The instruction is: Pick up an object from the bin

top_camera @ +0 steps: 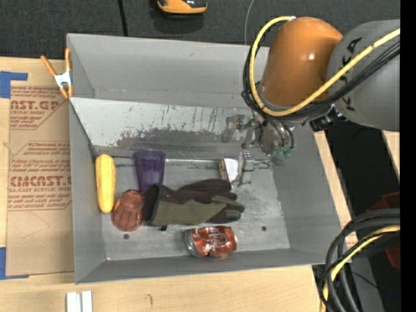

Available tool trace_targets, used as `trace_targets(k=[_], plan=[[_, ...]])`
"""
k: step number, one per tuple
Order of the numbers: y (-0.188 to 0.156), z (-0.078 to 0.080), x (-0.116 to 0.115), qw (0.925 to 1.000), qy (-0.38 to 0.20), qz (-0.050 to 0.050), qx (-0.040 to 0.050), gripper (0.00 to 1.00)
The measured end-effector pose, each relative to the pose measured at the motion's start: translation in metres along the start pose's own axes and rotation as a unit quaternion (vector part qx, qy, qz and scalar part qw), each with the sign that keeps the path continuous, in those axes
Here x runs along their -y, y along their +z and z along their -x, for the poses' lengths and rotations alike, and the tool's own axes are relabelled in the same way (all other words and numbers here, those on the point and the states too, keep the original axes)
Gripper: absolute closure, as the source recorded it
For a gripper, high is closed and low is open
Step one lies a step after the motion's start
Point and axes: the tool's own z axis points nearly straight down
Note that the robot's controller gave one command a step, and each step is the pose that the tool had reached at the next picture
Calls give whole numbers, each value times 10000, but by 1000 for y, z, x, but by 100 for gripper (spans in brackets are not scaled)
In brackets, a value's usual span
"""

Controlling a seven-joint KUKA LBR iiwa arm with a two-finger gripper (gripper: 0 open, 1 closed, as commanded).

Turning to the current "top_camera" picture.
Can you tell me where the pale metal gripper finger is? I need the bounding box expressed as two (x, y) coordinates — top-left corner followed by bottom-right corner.
(237, 151), (271, 187)
(221, 114), (253, 144)

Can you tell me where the small white packet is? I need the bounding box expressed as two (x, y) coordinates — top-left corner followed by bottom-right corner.
(218, 157), (241, 183)

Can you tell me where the brown and olive glove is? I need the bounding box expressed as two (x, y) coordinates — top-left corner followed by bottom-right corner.
(143, 178), (246, 228)

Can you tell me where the crushed red soda can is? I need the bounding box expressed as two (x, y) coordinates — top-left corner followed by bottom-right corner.
(183, 225), (239, 259)

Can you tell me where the purple clear plastic cup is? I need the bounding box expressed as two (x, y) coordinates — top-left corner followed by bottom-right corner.
(133, 149), (167, 195)

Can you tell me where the grey metal bin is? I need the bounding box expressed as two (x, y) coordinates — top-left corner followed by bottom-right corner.
(66, 33), (345, 285)

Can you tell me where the orange clear plastic cup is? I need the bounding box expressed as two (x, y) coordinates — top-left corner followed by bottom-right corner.
(110, 189), (146, 232)

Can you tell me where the yellow toy corn cob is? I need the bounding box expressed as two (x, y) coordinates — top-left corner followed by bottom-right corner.
(94, 153), (117, 215)

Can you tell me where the brown cardboard board red print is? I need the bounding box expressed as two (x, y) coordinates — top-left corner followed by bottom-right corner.
(0, 56), (75, 281)

